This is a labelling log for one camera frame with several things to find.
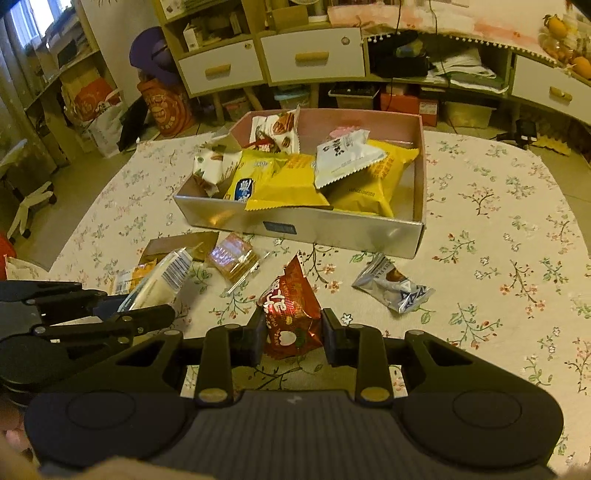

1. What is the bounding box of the red box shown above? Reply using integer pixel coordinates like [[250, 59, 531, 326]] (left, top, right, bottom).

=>
[[379, 90, 439, 127]]

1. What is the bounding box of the narrow white cabinet drawer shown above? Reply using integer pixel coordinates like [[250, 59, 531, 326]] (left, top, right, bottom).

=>
[[178, 39, 264, 97]]

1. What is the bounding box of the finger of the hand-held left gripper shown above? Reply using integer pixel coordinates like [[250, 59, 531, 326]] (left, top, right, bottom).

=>
[[28, 304, 177, 347], [0, 279, 132, 317]]

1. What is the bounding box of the bag of oranges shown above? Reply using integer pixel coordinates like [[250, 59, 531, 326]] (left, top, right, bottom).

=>
[[538, 11, 591, 81]]

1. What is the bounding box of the small yellow blue-label packet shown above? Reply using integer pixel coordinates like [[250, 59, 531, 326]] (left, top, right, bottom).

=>
[[223, 154, 278, 204]]

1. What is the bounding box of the stack of papers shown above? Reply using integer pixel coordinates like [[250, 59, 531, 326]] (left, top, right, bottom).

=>
[[429, 46, 506, 90]]

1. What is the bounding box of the clear plastic storage box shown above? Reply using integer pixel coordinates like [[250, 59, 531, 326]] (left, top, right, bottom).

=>
[[443, 100, 497, 130]]

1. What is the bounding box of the white office chair base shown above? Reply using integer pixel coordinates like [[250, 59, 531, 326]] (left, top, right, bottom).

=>
[[7, 180, 58, 241]]

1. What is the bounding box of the white green nut packet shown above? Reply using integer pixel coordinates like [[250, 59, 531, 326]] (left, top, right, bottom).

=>
[[117, 248, 194, 315], [191, 143, 243, 198], [249, 105, 302, 155]]

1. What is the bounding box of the wooden drawer cabinet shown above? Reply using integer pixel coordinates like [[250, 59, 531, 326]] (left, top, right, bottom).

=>
[[152, 0, 370, 112]]

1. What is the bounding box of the white black-print snack packet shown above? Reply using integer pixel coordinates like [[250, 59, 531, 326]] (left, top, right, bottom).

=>
[[314, 129, 389, 190]]

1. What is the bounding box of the floral tablecloth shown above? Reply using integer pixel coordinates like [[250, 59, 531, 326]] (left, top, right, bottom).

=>
[[48, 131, 591, 480]]

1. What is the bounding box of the white desk drawer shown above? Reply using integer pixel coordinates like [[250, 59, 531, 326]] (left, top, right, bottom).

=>
[[510, 55, 591, 125]]

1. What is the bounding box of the brown cardboard carton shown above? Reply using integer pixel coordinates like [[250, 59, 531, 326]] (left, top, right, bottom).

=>
[[268, 4, 309, 31]]

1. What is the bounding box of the purple hat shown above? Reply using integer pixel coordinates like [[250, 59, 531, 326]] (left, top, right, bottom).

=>
[[129, 27, 178, 86]]

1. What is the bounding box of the pink table runner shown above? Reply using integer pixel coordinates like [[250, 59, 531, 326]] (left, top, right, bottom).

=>
[[328, 0, 555, 51]]

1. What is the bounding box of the brown paper card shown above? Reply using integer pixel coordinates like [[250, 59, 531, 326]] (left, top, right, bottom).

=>
[[140, 231, 220, 263]]

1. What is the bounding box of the yellow scalloped mat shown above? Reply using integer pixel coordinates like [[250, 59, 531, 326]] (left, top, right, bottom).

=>
[[533, 134, 573, 158]]

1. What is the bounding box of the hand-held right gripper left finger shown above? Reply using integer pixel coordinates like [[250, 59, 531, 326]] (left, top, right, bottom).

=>
[[113, 305, 269, 408]]

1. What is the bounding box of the orange printed bag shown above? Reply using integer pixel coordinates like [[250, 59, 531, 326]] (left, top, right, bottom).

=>
[[137, 78, 195, 137]]

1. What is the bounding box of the clear orange snack packet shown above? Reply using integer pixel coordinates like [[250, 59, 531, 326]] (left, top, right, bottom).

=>
[[204, 232, 263, 294]]

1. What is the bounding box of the clear bin black lid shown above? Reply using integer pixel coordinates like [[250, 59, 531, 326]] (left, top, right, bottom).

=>
[[329, 84, 377, 110]]

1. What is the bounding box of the teal plastic bin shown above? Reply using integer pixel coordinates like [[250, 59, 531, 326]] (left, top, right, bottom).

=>
[[272, 88, 311, 110]]

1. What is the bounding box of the small orange snack packet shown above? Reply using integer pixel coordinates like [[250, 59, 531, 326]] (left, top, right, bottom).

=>
[[110, 261, 158, 296]]

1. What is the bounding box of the blue silver snack packet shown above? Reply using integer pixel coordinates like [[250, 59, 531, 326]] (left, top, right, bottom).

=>
[[352, 253, 436, 315]]

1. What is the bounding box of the silver cardboard box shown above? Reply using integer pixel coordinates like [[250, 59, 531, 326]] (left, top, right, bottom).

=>
[[173, 108, 426, 259]]

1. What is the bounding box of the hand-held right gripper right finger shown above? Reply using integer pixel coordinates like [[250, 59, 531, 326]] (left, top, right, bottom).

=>
[[321, 307, 481, 408]]

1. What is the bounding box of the yellow snack packet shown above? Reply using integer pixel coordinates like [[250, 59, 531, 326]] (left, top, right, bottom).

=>
[[244, 154, 331, 212], [323, 141, 421, 217]]

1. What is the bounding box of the red white shopping bag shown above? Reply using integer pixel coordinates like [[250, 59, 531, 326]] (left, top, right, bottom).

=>
[[62, 78, 127, 158]]

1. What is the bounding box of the wide white cabinet drawer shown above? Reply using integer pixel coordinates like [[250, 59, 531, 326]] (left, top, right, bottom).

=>
[[259, 27, 366, 86]]

